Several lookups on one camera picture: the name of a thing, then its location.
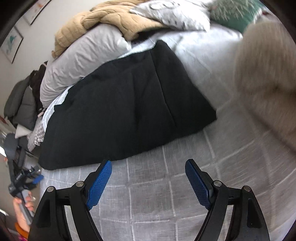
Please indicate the grey puffy jacket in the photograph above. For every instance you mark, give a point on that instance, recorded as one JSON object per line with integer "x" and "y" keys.
{"x": 21, "y": 106}

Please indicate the grey white zigzag cushion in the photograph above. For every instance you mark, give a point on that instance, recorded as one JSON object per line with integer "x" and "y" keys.
{"x": 36, "y": 137}

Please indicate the dark clothes pile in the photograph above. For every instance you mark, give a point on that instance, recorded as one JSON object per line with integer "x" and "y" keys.
{"x": 35, "y": 81}

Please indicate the framed teal picture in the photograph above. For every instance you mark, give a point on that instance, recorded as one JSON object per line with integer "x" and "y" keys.
{"x": 11, "y": 44}

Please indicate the white checked bed cover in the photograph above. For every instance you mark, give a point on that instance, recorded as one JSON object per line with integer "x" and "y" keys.
{"x": 148, "y": 196}

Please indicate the person's left hand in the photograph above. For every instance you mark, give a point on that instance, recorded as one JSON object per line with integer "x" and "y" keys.
{"x": 30, "y": 201}

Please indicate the grey printed pillow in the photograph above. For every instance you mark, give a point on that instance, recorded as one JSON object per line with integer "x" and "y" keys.
{"x": 180, "y": 15}

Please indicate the framed red tree picture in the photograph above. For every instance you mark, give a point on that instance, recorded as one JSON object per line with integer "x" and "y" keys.
{"x": 32, "y": 13}

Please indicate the light grey pillow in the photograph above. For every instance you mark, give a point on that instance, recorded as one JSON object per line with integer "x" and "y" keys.
{"x": 101, "y": 44}

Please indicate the cream fluffy blanket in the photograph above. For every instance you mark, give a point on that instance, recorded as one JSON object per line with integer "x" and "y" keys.
{"x": 264, "y": 76}

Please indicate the green patterned cushion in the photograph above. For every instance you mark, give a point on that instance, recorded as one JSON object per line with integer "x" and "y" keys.
{"x": 235, "y": 14}

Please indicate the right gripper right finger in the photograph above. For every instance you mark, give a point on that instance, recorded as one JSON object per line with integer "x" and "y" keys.
{"x": 247, "y": 220}

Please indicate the tan fleece blanket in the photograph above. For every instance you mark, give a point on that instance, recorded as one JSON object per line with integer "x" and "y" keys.
{"x": 116, "y": 13}

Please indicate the black jacket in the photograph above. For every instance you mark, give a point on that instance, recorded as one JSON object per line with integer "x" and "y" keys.
{"x": 125, "y": 107}

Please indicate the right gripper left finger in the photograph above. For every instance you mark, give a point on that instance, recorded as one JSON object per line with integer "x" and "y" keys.
{"x": 50, "y": 222}

